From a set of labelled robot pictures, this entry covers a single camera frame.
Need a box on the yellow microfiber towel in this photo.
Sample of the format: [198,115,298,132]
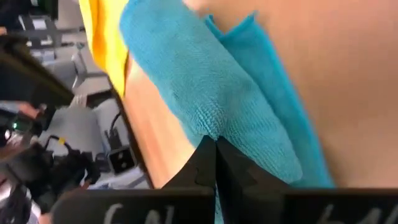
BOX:
[77,0,130,98]

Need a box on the teal microfiber towel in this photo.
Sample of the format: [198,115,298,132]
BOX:
[119,0,336,224]

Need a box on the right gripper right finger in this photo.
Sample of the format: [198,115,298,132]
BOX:
[216,136,293,224]

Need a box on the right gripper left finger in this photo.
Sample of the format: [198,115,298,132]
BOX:
[163,136,217,190]

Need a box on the small black box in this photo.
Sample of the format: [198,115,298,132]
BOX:
[107,145,138,175]

